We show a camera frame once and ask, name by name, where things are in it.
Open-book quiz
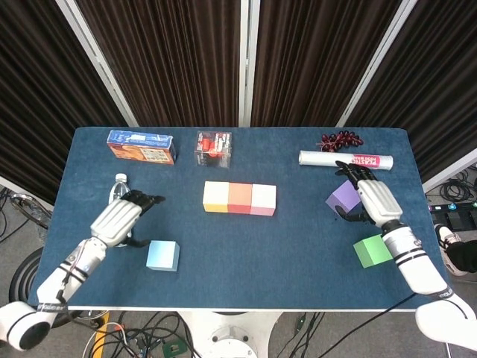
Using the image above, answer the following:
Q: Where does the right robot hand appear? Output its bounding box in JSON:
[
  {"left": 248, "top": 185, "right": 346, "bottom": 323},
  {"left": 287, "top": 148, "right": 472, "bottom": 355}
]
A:
[{"left": 334, "top": 160, "right": 405, "bottom": 229}]

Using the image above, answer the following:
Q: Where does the dark red grape bunch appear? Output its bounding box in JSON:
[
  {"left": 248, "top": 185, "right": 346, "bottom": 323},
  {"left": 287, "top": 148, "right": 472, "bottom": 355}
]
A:
[{"left": 316, "top": 130, "right": 364, "bottom": 153}]

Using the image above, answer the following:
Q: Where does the tangled floor cable bundle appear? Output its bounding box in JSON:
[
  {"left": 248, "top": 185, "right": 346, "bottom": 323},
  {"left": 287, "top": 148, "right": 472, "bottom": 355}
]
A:
[{"left": 81, "top": 311, "right": 195, "bottom": 358}]

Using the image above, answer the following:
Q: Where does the clear water bottle green label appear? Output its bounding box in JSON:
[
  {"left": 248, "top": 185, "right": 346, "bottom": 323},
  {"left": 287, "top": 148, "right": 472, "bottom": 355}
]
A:
[{"left": 107, "top": 173, "right": 134, "bottom": 248}]

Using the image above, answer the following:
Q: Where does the white table pedestal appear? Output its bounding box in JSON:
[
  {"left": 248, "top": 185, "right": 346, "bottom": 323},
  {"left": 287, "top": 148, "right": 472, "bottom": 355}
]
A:
[{"left": 178, "top": 311, "right": 284, "bottom": 358}]

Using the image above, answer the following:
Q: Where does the chrome metal stand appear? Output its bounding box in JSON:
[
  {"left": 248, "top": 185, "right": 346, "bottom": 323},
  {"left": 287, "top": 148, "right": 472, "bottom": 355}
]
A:
[{"left": 10, "top": 192, "right": 51, "bottom": 230}]

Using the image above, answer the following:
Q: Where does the orange cube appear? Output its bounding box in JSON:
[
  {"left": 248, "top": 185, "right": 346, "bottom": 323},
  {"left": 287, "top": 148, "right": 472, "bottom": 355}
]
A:
[{"left": 227, "top": 182, "right": 254, "bottom": 215}]

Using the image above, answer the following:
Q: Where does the light blue cube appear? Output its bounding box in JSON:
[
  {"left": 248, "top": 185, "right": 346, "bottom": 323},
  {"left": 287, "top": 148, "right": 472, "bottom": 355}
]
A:
[{"left": 145, "top": 239, "right": 180, "bottom": 271}]

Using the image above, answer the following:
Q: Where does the green cube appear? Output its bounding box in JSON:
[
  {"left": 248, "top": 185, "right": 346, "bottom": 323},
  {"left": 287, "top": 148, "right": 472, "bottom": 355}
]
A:
[{"left": 353, "top": 233, "right": 394, "bottom": 269}]

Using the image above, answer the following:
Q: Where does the blue orange snack box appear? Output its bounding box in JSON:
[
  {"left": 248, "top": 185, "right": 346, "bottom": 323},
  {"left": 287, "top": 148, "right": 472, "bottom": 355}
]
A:
[{"left": 106, "top": 129, "right": 177, "bottom": 166}]

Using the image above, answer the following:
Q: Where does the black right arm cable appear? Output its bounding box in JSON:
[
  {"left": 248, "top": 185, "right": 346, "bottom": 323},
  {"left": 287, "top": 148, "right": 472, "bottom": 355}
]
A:
[{"left": 331, "top": 292, "right": 418, "bottom": 342}]

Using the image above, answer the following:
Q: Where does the green electronic device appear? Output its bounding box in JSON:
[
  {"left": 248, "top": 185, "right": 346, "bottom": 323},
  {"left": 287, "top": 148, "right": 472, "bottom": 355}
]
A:
[{"left": 162, "top": 339, "right": 186, "bottom": 357}]

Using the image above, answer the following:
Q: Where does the pink cube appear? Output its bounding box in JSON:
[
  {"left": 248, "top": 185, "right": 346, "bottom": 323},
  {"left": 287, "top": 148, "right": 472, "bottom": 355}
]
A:
[{"left": 250, "top": 183, "right": 277, "bottom": 217}]

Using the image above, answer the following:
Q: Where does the brown pleated partition panel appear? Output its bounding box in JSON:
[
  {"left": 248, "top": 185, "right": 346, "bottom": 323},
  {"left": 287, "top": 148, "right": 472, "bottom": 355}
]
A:
[
  {"left": 344, "top": 0, "right": 477, "bottom": 180},
  {"left": 251, "top": 0, "right": 403, "bottom": 128},
  {"left": 76, "top": 0, "right": 241, "bottom": 128},
  {"left": 0, "top": 0, "right": 130, "bottom": 204}
]

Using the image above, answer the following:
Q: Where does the white sneaker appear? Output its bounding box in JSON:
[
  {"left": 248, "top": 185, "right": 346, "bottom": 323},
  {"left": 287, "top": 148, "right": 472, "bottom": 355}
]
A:
[{"left": 434, "top": 223, "right": 467, "bottom": 277}]

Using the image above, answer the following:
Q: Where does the black trouser leg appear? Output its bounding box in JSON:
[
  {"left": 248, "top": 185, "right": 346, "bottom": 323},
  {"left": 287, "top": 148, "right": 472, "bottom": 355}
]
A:
[{"left": 445, "top": 240, "right": 477, "bottom": 275}]

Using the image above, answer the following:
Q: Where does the plastic food wrap roll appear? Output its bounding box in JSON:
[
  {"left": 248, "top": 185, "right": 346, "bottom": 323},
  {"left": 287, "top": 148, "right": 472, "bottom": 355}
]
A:
[{"left": 297, "top": 149, "right": 394, "bottom": 172}]

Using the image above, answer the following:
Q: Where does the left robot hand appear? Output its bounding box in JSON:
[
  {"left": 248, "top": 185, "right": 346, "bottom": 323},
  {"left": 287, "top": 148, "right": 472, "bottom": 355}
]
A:
[{"left": 90, "top": 189, "right": 166, "bottom": 249}]

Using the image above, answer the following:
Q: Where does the black power strip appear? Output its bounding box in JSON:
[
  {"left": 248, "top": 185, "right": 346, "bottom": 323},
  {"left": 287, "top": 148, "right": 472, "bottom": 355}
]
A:
[{"left": 428, "top": 202, "right": 477, "bottom": 214}]

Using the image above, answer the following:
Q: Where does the blue table cloth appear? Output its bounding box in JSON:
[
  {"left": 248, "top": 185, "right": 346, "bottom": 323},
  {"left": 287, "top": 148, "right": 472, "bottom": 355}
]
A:
[{"left": 28, "top": 126, "right": 450, "bottom": 310}]

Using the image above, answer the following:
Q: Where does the clear box with red item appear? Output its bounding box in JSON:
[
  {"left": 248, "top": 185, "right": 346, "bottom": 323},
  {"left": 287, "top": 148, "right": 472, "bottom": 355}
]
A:
[{"left": 193, "top": 130, "right": 233, "bottom": 169}]

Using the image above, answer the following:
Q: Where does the black coiled cable pile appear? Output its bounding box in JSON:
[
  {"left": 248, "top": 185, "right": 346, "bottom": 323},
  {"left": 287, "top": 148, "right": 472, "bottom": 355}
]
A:
[{"left": 439, "top": 167, "right": 477, "bottom": 204}]

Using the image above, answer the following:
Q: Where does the yellow cube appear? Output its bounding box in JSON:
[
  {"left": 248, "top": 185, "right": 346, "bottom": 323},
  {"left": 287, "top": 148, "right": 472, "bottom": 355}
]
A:
[{"left": 202, "top": 180, "right": 230, "bottom": 213}]

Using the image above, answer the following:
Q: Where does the purple cube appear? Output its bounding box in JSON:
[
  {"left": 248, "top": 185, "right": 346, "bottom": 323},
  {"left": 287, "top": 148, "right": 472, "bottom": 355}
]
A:
[{"left": 325, "top": 179, "right": 362, "bottom": 217}]

